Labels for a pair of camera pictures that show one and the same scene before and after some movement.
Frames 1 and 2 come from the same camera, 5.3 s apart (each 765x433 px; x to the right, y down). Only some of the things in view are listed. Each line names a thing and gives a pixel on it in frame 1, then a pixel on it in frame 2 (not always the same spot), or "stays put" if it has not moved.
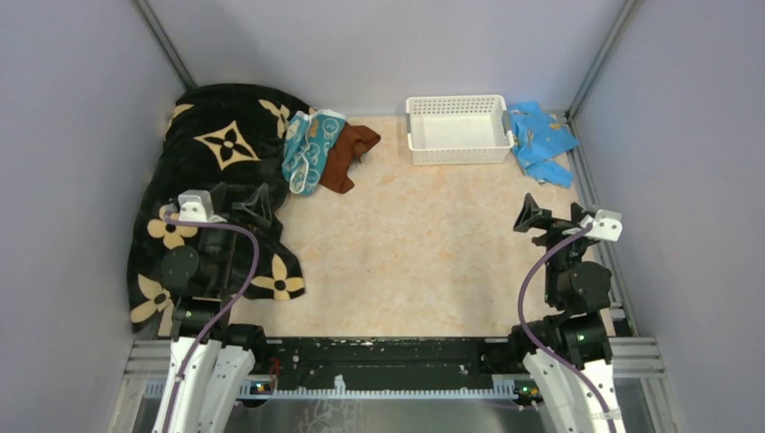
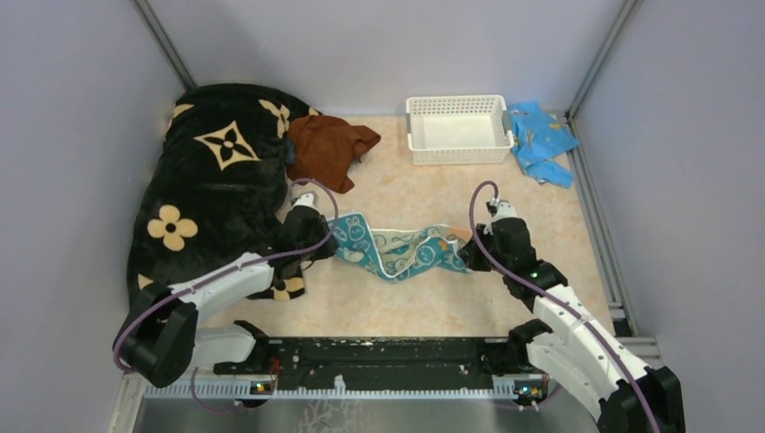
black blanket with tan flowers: (226, 139) stays put
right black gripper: (562, 228) -> (469, 255)
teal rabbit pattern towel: (308, 137) -> (390, 254)
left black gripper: (256, 209) -> (327, 248)
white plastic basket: (458, 130) stays put
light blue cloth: (539, 138) stays put
